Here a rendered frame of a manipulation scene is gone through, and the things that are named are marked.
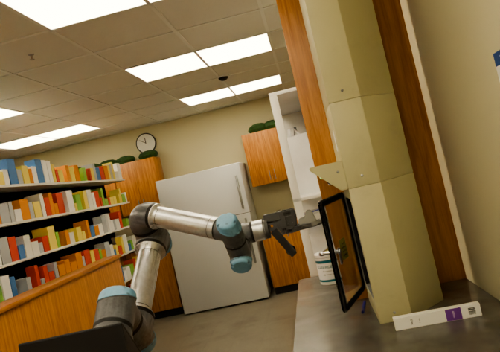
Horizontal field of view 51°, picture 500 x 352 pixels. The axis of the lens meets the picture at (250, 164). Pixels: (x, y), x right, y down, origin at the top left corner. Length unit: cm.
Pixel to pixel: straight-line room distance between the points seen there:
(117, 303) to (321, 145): 105
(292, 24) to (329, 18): 40
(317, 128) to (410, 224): 57
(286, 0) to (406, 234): 107
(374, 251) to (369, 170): 28
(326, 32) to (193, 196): 518
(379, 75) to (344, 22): 23
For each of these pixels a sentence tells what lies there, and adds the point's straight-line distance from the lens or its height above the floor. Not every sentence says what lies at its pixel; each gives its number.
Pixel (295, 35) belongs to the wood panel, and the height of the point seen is 206.
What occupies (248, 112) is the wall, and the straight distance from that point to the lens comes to 746.
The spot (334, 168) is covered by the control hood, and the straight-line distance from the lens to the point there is 182.
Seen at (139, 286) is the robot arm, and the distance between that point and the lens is 186.
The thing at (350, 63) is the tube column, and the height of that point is 183.
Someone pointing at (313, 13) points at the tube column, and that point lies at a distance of 189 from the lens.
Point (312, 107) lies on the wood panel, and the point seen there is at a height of 175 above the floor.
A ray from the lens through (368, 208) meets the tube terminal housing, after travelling 183.
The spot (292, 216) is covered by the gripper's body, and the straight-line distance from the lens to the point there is 186.
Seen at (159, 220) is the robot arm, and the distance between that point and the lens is 187.
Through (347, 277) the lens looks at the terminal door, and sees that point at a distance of 199.
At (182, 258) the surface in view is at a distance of 698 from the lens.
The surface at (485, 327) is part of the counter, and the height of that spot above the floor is 94.
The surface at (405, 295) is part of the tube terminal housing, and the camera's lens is 189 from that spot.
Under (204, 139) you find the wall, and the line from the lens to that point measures 753.
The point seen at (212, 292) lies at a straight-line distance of 699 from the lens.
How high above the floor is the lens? 151
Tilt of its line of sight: 2 degrees up
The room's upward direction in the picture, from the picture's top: 13 degrees counter-clockwise
